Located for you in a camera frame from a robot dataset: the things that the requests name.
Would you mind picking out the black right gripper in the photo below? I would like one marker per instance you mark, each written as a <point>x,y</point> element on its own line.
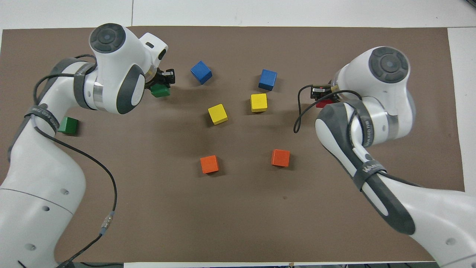
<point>333,91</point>

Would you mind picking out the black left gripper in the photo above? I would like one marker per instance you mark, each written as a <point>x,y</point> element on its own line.
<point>157,79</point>

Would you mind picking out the red wooden block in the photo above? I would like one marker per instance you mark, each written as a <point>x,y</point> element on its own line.
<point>324,103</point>

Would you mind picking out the green wooden block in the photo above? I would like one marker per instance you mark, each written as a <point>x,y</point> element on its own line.
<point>160,91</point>
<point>69,125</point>

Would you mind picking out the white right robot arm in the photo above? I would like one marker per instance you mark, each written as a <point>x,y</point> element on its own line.
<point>386,93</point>

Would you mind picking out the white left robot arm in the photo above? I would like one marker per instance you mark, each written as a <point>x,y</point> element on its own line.
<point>37,186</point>

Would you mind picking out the blue wooden block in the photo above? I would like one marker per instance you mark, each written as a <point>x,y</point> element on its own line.
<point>201,72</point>
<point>267,79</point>

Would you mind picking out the yellow wooden block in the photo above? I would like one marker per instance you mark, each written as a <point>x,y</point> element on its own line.
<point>217,114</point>
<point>259,102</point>

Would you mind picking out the orange wooden block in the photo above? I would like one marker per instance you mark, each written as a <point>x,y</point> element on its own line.
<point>209,164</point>
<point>280,158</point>

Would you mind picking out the brown table mat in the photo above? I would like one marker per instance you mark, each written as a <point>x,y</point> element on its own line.
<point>238,223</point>

